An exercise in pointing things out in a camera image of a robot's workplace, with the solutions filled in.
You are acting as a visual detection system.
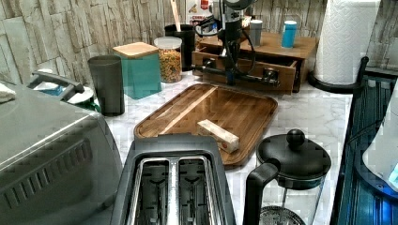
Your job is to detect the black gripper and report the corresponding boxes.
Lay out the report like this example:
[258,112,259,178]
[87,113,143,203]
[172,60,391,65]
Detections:
[191,27,280,87]

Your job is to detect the wooden drawer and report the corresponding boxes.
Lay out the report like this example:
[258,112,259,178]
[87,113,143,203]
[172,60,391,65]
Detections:
[191,46,300,94]

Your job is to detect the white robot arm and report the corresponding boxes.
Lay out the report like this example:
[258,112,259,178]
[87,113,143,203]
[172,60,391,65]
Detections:
[192,0,280,86]

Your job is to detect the wooden drawer cabinet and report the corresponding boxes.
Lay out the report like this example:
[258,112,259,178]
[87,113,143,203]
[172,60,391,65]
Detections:
[198,32,317,85]

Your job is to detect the wooden cutting board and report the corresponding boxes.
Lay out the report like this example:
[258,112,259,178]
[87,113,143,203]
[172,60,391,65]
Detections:
[134,83,278,166]

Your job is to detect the grey spice shaker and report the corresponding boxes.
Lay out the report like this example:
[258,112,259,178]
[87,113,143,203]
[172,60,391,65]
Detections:
[250,20,263,47]

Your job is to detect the blue spice shaker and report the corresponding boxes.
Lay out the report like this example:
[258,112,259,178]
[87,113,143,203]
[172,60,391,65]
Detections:
[282,21,298,48]

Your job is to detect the black utensil holder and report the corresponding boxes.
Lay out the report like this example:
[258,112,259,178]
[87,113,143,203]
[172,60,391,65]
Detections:
[164,24,195,71]

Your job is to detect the butter stick box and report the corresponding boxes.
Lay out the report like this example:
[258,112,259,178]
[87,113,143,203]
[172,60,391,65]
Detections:
[197,119,239,154]

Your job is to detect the clear pasta jar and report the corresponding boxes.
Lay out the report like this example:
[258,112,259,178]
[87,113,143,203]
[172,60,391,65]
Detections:
[154,37,182,83]

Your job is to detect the cinnamon oat bites cereal box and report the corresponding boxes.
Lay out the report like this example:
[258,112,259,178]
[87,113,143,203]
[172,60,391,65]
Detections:
[185,0,217,35]

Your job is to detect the wooden spoon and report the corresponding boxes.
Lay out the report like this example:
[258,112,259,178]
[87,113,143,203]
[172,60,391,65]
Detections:
[170,0,181,32]

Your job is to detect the teal canister with wooden lid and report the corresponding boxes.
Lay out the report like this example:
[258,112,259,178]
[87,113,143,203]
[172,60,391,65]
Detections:
[113,42,161,99]

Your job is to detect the black paper towel holder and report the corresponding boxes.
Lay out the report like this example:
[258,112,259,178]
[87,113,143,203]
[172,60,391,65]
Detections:
[307,56,369,95]

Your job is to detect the paper towel roll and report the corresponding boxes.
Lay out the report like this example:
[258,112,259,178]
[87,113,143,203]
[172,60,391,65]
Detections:
[314,0,381,85]

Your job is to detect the black french press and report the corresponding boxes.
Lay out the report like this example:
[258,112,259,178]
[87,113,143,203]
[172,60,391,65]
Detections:
[243,128,331,225]

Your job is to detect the black two-slot toaster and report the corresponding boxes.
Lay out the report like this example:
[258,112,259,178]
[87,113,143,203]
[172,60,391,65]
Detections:
[110,134,236,225]

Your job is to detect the dark grey cup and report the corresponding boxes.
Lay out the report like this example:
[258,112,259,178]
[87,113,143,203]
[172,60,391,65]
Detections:
[88,54,125,116]

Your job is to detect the silver toaster oven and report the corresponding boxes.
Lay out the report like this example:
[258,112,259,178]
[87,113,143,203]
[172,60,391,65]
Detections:
[0,72,122,225]

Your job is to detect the striped white dish towel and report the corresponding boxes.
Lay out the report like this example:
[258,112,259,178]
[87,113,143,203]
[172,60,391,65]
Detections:
[0,83,16,103]

